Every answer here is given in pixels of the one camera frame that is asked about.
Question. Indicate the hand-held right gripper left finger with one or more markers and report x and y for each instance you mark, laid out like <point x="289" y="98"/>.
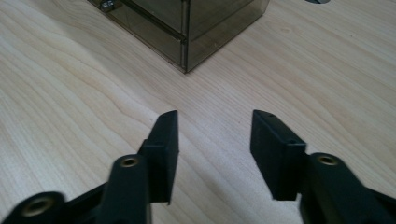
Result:
<point x="163" y="149"/>

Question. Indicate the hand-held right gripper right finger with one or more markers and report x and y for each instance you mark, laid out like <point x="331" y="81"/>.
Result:
<point x="275" y="155"/>

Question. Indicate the smoky translucent plastic drawer box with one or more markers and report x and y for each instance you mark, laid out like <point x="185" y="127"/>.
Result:
<point x="199" y="28"/>

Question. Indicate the small silver metal piece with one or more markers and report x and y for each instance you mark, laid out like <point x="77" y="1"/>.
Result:
<point x="107" y="5"/>

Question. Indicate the dark round object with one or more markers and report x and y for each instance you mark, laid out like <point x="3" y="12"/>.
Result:
<point x="317" y="1"/>

